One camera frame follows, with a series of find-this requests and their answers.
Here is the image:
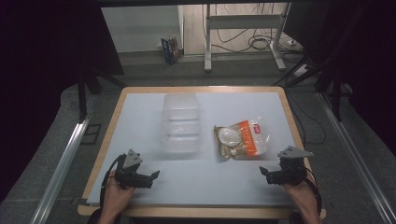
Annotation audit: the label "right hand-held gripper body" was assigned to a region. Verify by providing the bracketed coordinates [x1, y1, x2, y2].
[265, 146, 315, 187]

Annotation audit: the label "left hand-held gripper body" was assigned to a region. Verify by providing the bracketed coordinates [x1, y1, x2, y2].
[114, 148, 155, 190]

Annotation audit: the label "clear snack bag orange label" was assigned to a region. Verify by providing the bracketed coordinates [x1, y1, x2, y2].
[213, 117, 271, 161]

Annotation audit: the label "clear plastic container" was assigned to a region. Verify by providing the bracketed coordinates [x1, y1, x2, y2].
[161, 91, 202, 155]

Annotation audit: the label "person's right hand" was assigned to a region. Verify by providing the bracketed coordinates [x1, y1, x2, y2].
[282, 171, 319, 216]

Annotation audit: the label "person's left hand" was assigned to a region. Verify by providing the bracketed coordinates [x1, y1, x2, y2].
[101, 169, 136, 220]

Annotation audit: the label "black stand leg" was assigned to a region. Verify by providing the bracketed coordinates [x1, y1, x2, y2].
[76, 69, 127, 123]

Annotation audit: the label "black tripod stand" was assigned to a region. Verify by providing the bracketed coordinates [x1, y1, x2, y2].
[271, 3, 367, 89]

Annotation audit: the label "dark printed carton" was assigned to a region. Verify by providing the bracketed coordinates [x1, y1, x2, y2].
[161, 36, 181, 65]

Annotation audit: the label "white metal stand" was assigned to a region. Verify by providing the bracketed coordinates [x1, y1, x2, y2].
[204, 2, 292, 74]

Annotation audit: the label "white board panel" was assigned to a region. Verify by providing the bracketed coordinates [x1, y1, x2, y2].
[101, 5, 185, 54]

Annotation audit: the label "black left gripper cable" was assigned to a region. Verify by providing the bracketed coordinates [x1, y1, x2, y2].
[99, 153, 128, 207]

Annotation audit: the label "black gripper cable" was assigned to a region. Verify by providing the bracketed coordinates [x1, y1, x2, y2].
[99, 153, 128, 207]
[304, 167, 323, 216]

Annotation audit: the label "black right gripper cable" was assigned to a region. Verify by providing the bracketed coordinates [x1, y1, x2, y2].
[304, 167, 323, 216]

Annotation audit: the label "aluminium rail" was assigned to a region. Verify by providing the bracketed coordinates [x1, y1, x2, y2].
[30, 94, 100, 224]
[317, 92, 396, 224]

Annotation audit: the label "black floor cables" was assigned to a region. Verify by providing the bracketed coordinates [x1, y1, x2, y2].
[202, 3, 304, 63]

